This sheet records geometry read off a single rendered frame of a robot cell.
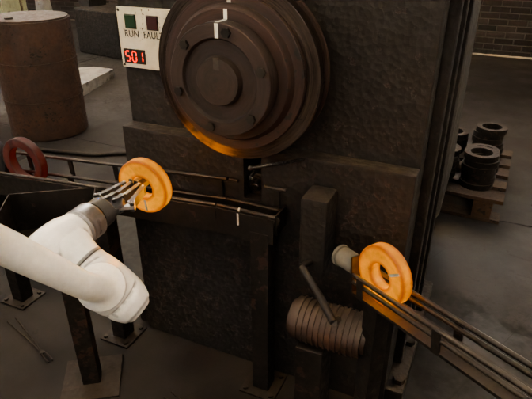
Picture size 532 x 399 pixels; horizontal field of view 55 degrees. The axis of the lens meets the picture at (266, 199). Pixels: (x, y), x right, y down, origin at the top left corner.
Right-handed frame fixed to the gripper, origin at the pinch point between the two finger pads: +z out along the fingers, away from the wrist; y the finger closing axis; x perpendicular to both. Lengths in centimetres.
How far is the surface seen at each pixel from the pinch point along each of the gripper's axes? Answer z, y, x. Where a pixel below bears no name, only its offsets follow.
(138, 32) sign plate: 31.3, -19.2, 31.1
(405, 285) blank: -2, 72, -12
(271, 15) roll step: 17, 32, 42
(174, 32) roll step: 16.4, 4.0, 35.9
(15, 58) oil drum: 159, -229, -28
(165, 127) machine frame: 30.4, -13.3, 1.5
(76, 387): -15, -33, -83
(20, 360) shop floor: -13, -62, -84
